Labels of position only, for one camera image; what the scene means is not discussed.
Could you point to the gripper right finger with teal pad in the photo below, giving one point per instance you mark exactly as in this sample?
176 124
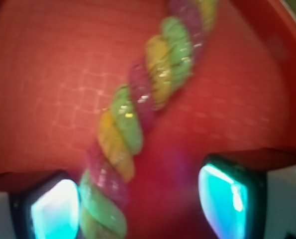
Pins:
250 194

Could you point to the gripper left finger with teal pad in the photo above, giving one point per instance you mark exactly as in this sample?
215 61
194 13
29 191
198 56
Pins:
39 205

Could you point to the red plastic tray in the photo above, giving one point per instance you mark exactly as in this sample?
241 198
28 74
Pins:
62 60

